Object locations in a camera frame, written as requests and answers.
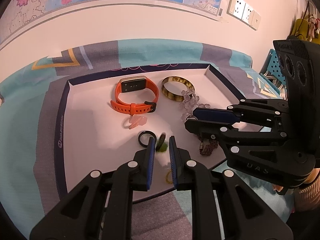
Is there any green stone black ring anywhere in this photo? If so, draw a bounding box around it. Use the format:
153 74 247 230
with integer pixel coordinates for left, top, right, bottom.
155 132 169 153

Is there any clear crystal bead bracelet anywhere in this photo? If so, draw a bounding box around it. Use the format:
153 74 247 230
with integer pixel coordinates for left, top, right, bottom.
179 89 211 122

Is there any navy shallow box tray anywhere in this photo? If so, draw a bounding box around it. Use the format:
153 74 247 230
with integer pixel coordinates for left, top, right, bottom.
54 63 244 197

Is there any white wall socket panel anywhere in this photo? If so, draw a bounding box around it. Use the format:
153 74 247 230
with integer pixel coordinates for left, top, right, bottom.
227 0 261 30

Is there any orange smart watch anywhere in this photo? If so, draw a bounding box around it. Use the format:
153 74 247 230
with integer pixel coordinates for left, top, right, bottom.
110 76 159 115

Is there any black camera box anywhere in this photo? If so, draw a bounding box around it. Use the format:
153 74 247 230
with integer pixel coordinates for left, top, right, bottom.
273 39 319 142

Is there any pink stone ring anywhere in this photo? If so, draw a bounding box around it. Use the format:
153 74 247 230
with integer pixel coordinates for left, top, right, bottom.
122 114 149 130

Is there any mustard yellow garment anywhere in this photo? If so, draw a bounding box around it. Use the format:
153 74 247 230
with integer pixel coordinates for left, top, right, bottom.
290 17 319 44

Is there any person's right hand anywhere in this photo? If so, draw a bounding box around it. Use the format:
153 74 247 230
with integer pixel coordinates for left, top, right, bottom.
272 168 319 194

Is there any dark garnet bead bracelet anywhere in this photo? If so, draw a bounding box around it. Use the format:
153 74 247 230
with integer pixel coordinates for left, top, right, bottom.
195 132 220 157

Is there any teal grey bed sheet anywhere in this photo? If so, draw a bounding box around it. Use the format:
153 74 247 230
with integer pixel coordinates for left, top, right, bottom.
1 39 279 238

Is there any tortoiseshell bangle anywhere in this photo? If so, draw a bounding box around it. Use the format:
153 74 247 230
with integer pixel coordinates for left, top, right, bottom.
161 76 195 102

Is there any blue perforated plastic chair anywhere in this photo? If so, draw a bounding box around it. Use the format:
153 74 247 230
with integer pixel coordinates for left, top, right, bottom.
260 49 287 100

